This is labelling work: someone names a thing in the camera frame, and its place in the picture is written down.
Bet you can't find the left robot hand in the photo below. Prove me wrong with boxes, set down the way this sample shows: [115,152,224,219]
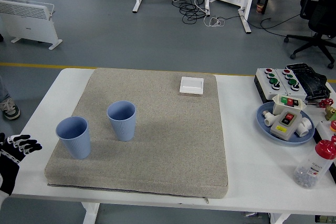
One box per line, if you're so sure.
[0,132,43,209]

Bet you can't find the blue ribbed plastic cup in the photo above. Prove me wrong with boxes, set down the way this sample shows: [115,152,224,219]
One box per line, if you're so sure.
[55,116,92,160]
[106,100,137,142]

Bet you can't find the person's shoe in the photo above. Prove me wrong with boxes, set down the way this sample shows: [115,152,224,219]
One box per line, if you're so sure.
[0,98,21,120]

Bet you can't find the person's leg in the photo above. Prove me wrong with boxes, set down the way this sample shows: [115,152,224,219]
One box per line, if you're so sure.
[0,76,10,103]

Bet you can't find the white table leg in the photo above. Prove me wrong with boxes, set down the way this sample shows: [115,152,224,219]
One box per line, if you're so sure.
[270,212,291,224]
[80,202,100,224]

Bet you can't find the white panel heater with grille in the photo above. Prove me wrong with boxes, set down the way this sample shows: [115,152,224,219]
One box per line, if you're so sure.
[0,0,63,50]

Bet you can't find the grey-brown cushion mat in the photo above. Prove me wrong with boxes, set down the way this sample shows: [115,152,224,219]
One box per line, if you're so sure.
[44,67,229,200]

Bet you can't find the blue round plate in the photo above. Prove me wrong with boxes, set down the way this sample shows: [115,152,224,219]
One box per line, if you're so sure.
[256,101,316,146]

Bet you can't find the white pipe fitting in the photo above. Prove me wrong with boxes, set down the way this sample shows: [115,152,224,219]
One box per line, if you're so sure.
[262,110,276,127]
[296,117,313,137]

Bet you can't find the white four-button control box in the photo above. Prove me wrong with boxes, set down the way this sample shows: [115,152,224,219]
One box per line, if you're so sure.
[256,67,289,103]
[274,68,308,101]

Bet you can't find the clear bottle with red cap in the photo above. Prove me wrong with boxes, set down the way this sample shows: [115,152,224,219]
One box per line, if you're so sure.
[293,136,336,189]

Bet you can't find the black foot pedal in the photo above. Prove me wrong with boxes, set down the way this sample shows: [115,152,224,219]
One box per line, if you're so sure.
[285,62,332,101]

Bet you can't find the box with red stop button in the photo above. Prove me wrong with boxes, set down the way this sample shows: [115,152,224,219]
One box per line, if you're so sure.
[313,120,336,146]

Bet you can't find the olive box under table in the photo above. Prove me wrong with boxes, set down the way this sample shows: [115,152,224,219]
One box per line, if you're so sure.
[314,215,336,224]

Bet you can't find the brass valve with red handwheel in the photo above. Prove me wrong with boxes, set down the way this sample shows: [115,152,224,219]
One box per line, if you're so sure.
[319,98,336,121]

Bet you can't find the black office chair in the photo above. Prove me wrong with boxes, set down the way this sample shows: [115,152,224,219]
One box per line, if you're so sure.
[283,0,336,69]

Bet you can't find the white wall switch panel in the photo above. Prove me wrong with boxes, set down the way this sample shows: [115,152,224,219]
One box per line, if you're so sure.
[179,76,205,95]

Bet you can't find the black cable bundle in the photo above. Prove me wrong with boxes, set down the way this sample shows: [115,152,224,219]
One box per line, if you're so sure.
[172,0,211,24]

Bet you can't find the white cable coil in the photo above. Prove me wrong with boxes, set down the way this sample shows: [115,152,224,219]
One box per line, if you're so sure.
[204,16,226,28]

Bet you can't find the grey red-black button switch box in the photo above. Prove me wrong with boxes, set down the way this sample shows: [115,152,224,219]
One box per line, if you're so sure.
[270,110,301,141]

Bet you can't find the white green-red button switch box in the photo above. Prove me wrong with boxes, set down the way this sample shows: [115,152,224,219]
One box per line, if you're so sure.
[271,94,307,116]

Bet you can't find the long black floor cable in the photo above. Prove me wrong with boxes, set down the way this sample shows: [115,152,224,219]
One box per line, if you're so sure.
[223,11,302,38]

